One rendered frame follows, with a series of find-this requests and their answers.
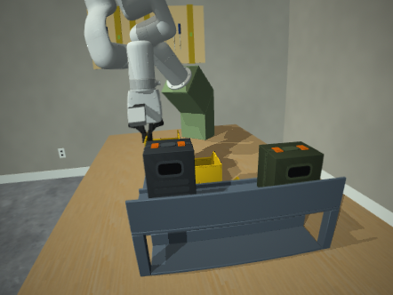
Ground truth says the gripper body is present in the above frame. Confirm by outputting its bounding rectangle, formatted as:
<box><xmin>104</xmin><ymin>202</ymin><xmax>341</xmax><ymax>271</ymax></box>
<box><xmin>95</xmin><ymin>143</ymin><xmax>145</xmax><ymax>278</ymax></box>
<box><xmin>127</xmin><ymin>88</ymin><xmax>163</xmax><ymax>124</ymax></box>

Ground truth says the dark green case with orange latches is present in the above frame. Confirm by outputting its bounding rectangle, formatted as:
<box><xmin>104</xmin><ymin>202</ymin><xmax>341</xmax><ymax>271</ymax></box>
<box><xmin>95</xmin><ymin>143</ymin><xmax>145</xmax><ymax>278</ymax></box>
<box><xmin>257</xmin><ymin>141</ymin><xmax>324</xmax><ymax>187</ymax></box>

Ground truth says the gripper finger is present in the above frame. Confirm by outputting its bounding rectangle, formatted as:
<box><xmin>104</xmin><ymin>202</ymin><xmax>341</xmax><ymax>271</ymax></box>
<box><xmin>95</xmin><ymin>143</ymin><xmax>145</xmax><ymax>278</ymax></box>
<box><xmin>147</xmin><ymin>118</ymin><xmax>164</xmax><ymax>141</ymax></box>
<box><xmin>128</xmin><ymin>124</ymin><xmax>147</xmax><ymax>143</ymax></box>

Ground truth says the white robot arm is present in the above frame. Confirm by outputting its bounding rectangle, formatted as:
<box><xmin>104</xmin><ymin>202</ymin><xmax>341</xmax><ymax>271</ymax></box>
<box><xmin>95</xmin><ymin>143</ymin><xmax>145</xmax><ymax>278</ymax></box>
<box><xmin>84</xmin><ymin>0</ymin><xmax>192</xmax><ymax>127</ymax></box>

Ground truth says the dark grey case with handle slot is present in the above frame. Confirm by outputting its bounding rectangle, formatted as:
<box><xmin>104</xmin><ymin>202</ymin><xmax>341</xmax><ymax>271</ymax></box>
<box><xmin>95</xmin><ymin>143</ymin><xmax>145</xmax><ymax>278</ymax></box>
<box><xmin>142</xmin><ymin>138</ymin><xmax>197</xmax><ymax>198</ymax></box>

